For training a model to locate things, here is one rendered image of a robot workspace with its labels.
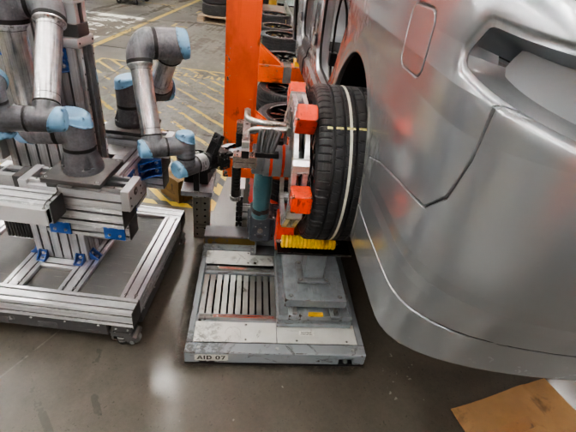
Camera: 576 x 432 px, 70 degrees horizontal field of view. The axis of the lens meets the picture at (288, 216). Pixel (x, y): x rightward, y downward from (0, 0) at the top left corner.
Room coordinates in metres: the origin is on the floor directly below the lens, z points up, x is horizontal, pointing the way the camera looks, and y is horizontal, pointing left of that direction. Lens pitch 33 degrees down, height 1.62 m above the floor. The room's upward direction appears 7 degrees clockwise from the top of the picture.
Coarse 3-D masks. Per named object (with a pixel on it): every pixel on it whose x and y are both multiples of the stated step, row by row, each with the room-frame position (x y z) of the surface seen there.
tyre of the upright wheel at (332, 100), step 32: (320, 96) 1.56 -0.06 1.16; (352, 96) 1.59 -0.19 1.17; (320, 128) 1.42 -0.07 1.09; (352, 128) 1.43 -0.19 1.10; (320, 160) 1.35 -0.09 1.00; (352, 160) 1.36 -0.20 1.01; (320, 192) 1.31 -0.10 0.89; (352, 192) 1.33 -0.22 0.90; (320, 224) 1.33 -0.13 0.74; (352, 224) 1.34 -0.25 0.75
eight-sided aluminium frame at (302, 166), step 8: (296, 96) 1.66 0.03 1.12; (304, 96) 1.68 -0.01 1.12; (288, 104) 1.79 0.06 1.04; (296, 104) 1.57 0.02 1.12; (288, 112) 1.79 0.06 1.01; (296, 136) 1.43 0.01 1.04; (304, 136) 1.46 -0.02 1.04; (296, 144) 1.41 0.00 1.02; (304, 144) 1.44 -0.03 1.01; (296, 152) 1.39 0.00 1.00; (304, 152) 1.41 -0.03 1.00; (296, 160) 1.37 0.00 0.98; (304, 160) 1.37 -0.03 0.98; (296, 168) 1.35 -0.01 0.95; (304, 168) 1.36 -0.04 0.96; (296, 176) 1.35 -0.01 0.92; (304, 176) 1.36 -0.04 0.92; (280, 184) 1.75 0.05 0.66; (288, 184) 1.78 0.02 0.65; (304, 184) 1.36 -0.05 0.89; (280, 192) 1.73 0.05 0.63; (288, 192) 1.74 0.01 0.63; (280, 200) 1.67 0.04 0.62; (288, 200) 1.37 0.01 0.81; (280, 208) 1.61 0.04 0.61; (288, 208) 1.35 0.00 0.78; (280, 216) 1.57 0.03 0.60; (288, 216) 1.35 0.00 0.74; (296, 216) 1.36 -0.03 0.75; (280, 224) 1.51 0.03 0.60; (288, 224) 1.50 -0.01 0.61; (296, 224) 1.45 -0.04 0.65
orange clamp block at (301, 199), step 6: (294, 186) 1.34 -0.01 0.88; (300, 186) 1.35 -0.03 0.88; (306, 186) 1.35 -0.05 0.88; (294, 192) 1.30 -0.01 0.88; (300, 192) 1.30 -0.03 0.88; (306, 192) 1.31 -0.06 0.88; (294, 198) 1.26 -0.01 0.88; (300, 198) 1.27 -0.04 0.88; (306, 198) 1.27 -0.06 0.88; (312, 198) 1.27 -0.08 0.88; (294, 204) 1.26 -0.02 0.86; (300, 204) 1.27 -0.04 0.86; (306, 204) 1.27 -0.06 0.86; (294, 210) 1.26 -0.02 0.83; (300, 210) 1.27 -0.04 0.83; (306, 210) 1.27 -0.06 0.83
